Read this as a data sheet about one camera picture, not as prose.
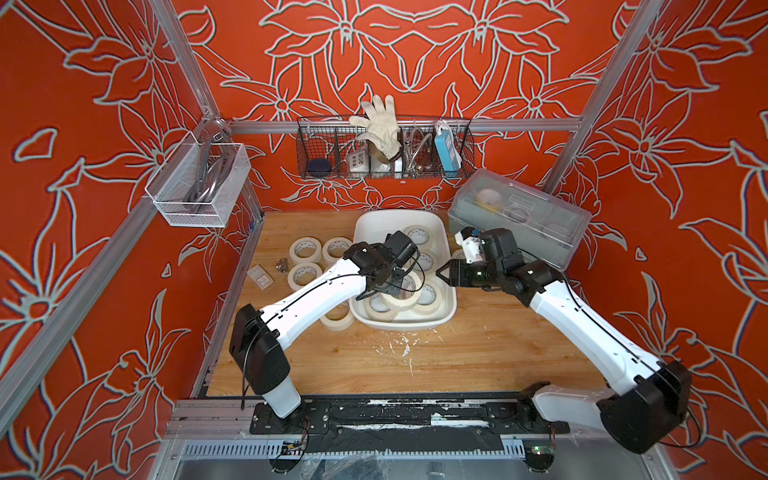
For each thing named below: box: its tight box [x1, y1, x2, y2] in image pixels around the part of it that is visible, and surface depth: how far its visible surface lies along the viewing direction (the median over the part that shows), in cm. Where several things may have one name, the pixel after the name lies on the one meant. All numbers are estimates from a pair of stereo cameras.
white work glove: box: [349, 94, 402, 164], surface depth 91 cm
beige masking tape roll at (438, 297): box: [426, 280, 443, 314], surface depth 93 cm
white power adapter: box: [348, 150, 369, 173], surface depth 95 cm
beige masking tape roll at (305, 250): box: [288, 237, 322, 265], surface depth 109 cm
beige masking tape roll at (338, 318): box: [320, 300, 354, 332], surface depth 89 cm
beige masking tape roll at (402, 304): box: [380, 271, 422, 310], surface depth 76 cm
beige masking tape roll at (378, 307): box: [364, 292, 398, 321], surface depth 91 cm
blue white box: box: [434, 121, 463, 178], surface depth 89 cm
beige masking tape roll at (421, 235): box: [403, 224, 434, 248], surface depth 112 cm
